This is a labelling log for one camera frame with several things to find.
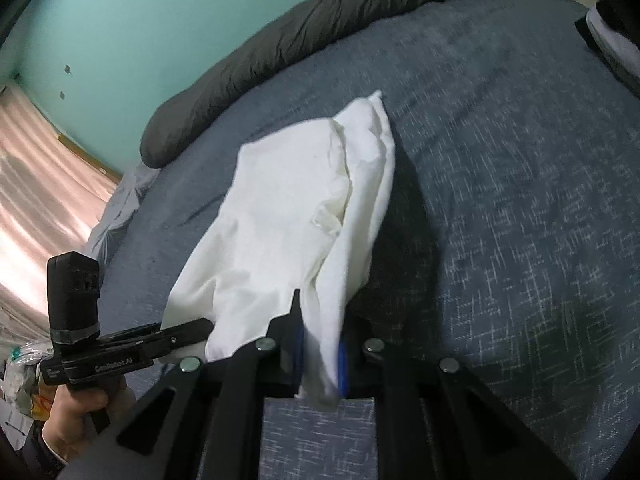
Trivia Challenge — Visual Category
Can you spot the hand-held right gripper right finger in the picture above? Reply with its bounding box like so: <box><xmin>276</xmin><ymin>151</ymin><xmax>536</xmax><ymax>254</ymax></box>
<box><xmin>337</xmin><ymin>316</ymin><xmax>573</xmax><ymax>480</ymax></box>

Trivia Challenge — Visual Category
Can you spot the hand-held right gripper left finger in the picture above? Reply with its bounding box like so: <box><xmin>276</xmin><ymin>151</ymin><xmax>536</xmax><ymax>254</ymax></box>
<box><xmin>62</xmin><ymin>288</ymin><xmax>306</xmax><ymax>480</ymax></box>

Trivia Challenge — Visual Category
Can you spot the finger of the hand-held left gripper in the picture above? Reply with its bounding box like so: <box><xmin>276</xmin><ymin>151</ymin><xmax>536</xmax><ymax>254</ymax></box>
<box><xmin>150</xmin><ymin>317</ymin><xmax>216</xmax><ymax>361</ymax></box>

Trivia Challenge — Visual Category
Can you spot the white long-sleeve shirt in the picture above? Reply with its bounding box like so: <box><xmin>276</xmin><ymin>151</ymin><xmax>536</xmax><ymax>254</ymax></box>
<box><xmin>162</xmin><ymin>90</ymin><xmax>397</xmax><ymax>408</ymax></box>

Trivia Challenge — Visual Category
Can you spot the person's left hand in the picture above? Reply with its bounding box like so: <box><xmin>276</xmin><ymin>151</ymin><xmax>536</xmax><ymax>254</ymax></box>
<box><xmin>44</xmin><ymin>380</ymin><xmax>136</xmax><ymax>461</ymax></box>

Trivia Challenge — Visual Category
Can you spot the white plastic bag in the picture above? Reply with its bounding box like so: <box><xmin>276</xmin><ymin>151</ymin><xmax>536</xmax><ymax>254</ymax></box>
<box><xmin>2</xmin><ymin>342</ymin><xmax>53</xmax><ymax>411</ymax></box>

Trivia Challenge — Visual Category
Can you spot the light grey bed sheet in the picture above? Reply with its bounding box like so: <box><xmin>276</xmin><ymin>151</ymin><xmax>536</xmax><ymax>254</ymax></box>
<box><xmin>85</xmin><ymin>165</ymin><xmax>161</xmax><ymax>266</ymax></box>

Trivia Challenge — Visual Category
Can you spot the pink curtain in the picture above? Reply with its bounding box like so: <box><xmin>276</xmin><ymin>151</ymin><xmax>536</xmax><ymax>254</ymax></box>
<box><xmin>0</xmin><ymin>80</ymin><xmax>123</xmax><ymax>341</ymax></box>

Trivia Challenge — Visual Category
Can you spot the dark grey long pillow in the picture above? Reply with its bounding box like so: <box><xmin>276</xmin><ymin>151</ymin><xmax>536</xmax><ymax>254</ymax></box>
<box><xmin>139</xmin><ymin>0</ymin><xmax>506</xmax><ymax>168</ymax></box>

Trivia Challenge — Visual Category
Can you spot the blue speckled bed cover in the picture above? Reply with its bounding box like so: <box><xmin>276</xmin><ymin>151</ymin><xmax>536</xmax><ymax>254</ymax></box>
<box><xmin>97</xmin><ymin>0</ymin><xmax>640</xmax><ymax>480</ymax></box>

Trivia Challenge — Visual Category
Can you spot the wooden window frame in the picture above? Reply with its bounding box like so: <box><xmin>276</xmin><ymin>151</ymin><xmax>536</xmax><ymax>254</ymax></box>
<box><xmin>57</xmin><ymin>132</ymin><xmax>123</xmax><ymax>181</ymax></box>

